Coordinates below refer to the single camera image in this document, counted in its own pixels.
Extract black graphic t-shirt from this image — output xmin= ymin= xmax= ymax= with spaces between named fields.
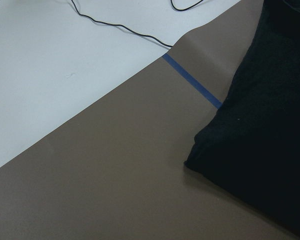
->
xmin=184 ymin=0 xmax=300 ymax=236

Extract brown table mat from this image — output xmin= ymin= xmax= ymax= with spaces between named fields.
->
xmin=0 ymin=0 xmax=300 ymax=240

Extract black thin cable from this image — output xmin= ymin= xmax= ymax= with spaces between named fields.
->
xmin=70 ymin=0 xmax=174 ymax=48

